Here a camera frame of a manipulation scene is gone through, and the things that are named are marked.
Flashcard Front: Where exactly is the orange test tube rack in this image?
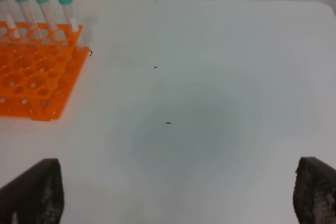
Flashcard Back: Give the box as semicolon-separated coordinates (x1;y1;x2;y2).
1;21;89;121

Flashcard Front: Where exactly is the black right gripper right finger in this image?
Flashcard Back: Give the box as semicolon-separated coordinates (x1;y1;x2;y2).
292;157;335;224

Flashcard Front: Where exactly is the row tube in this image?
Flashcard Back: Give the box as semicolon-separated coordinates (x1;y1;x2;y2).
1;0;20;38
35;0;65;51
58;0;79;37
15;0;43;39

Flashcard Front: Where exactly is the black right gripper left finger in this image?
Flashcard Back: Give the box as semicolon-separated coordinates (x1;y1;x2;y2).
1;158;65;223

